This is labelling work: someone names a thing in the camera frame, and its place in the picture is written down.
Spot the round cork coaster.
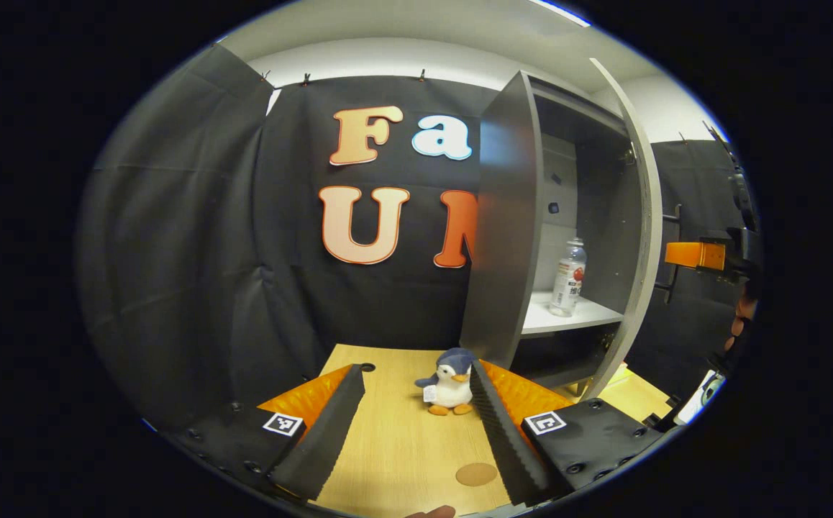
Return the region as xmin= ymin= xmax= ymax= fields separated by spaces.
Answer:
xmin=456 ymin=463 xmax=499 ymax=487

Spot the clear plastic bottle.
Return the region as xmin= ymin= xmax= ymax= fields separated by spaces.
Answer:
xmin=550 ymin=237 xmax=588 ymax=317

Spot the ceiling panel light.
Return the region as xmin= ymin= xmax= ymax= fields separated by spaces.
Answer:
xmin=532 ymin=0 xmax=590 ymax=28

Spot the black backdrop cloth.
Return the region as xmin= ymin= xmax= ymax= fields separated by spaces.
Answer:
xmin=75 ymin=43 xmax=763 ymax=432

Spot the white flat object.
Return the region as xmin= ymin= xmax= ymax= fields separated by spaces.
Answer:
xmin=675 ymin=371 xmax=727 ymax=425

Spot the white cabinet door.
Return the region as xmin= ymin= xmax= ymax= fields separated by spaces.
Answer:
xmin=588 ymin=58 xmax=683 ymax=401

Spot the grey cabinet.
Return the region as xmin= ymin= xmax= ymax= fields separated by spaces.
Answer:
xmin=460 ymin=70 xmax=637 ymax=389

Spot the penguin plush toy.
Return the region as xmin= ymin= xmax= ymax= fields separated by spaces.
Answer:
xmin=415 ymin=347 xmax=476 ymax=417

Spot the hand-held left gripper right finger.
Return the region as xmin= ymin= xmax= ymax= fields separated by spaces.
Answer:
xmin=468 ymin=358 xmax=665 ymax=508

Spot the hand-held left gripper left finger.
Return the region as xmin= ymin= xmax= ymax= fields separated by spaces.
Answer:
xmin=172 ymin=363 xmax=367 ymax=502

